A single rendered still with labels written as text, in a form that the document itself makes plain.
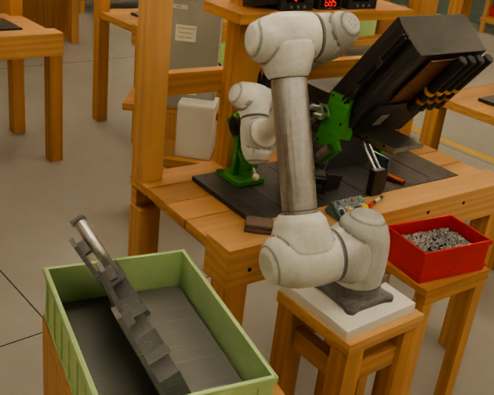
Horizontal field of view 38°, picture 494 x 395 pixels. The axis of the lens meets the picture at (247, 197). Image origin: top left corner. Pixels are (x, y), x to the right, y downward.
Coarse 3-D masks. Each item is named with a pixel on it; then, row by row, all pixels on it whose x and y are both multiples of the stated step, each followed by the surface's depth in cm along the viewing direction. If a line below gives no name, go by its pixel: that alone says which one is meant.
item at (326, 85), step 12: (312, 84) 292; (324, 84) 294; (336, 84) 296; (312, 96) 292; (324, 96) 286; (348, 144) 301; (360, 144) 305; (336, 156) 300; (348, 156) 304; (360, 156) 309
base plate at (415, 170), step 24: (264, 168) 295; (336, 168) 304; (360, 168) 306; (408, 168) 313; (432, 168) 316; (216, 192) 268; (240, 192) 271; (264, 192) 273; (336, 192) 280; (360, 192) 283; (384, 192) 286; (264, 216) 254
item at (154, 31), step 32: (160, 0) 246; (416, 0) 328; (160, 32) 251; (160, 64) 257; (224, 64) 283; (256, 64) 282; (160, 96) 262; (224, 96) 286; (160, 128) 268; (224, 128) 290; (160, 160) 274; (224, 160) 294
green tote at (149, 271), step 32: (128, 256) 208; (160, 256) 211; (64, 288) 202; (96, 288) 206; (192, 288) 209; (64, 320) 177; (224, 320) 189; (64, 352) 182; (224, 352) 191; (256, 352) 174; (256, 384) 164
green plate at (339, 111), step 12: (336, 96) 273; (336, 108) 273; (348, 108) 268; (324, 120) 277; (336, 120) 272; (348, 120) 272; (324, 132) 277; (336, 132) 272; (348, 132) 275; (324, 144) 276
